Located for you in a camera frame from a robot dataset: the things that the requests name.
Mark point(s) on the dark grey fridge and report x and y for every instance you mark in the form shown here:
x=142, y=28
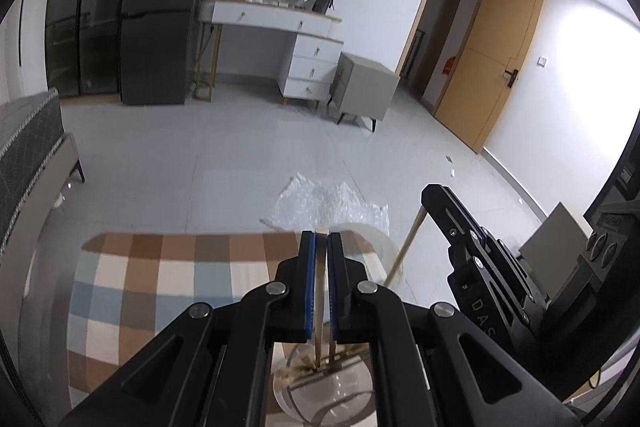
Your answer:
x=160, y=7

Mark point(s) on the white dressing table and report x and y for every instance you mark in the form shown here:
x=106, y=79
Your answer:
x=310, y=52

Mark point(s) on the wooden door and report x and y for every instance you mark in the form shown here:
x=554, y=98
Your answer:
x=485, y=67

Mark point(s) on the bubble wrap sheet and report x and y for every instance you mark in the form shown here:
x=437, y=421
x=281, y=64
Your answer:
x=325, y=202

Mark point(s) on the plaid blanket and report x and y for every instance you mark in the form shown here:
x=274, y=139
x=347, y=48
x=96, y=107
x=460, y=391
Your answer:
x=150, y=287

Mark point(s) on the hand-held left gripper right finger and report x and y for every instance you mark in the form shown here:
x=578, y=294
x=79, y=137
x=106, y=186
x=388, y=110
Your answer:
x=332, y=287

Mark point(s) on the cardboard box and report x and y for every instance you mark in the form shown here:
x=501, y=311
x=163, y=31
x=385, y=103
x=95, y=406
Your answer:
x=555, y=237

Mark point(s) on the dark glass cabinet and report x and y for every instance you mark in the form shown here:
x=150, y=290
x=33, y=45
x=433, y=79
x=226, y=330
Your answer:
x=85, y=17

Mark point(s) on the red wall sign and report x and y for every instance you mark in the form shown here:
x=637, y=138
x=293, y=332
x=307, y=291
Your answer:
x=448, y=67

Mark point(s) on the grey quilted bed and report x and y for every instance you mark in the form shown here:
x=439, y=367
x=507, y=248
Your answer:
x=30, y=147

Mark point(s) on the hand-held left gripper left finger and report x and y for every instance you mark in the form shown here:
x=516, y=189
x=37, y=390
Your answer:
x=311, y=287

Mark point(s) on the wooden chopstick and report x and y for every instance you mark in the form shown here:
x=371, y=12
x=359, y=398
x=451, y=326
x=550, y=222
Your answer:
x=318, y=354
x=347, y=353
x=407, y=244

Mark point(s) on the beige nightstand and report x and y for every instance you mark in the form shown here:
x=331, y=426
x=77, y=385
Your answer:
x=365, y=87

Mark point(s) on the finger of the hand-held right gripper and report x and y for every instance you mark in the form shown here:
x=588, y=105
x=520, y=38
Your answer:
x=445, y=207

